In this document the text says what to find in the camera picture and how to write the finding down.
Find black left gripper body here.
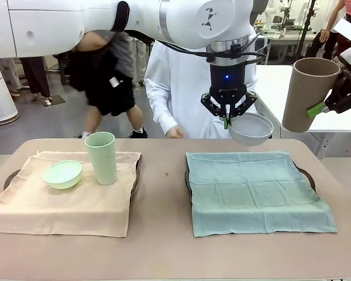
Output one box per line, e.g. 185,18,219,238
209,63,247,111

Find tall brown cup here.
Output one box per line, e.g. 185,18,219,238
281,58,341,133

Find light grey bowl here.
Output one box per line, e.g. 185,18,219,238
228,112,274,146

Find teal cloth mat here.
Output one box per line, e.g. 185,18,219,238
185,150,339,238

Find tall light green cup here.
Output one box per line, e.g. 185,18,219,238
84,131,118,186

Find light green bowl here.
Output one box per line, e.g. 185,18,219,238
43,159,83,190

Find beige cloth mat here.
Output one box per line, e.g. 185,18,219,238
0,150,143,238

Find right forearm in white sleeve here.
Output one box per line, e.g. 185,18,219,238
150,99,180,135

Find dark brown tray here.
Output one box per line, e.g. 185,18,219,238
2,152,143,207
183,157,317,196

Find grey floor mat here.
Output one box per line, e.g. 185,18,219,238
45,95,67,105

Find person's right hand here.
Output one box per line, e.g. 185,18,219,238
166,126,186,139

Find white side table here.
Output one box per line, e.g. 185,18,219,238
256,64,351,160

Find person in white coat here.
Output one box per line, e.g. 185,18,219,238
144,26,270,139

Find black tripod stand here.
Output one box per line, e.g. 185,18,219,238
302,0,318,58

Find background workbench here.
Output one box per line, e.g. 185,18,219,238
259,28,317,66

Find person in black jacket white trousers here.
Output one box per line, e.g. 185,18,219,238
133,38,147,86

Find person in black shorts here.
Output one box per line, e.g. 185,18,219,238
57,29,149,139

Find person in red plaid shirt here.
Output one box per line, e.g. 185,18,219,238
19,57,53,106

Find person in light trousers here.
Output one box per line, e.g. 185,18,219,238
0,57,22,95

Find white perforated cylinder unit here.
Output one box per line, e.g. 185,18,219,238
0,58,20,127

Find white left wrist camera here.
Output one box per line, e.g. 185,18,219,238
250,34,269,58

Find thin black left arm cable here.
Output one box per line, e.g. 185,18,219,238
125,28,269,64

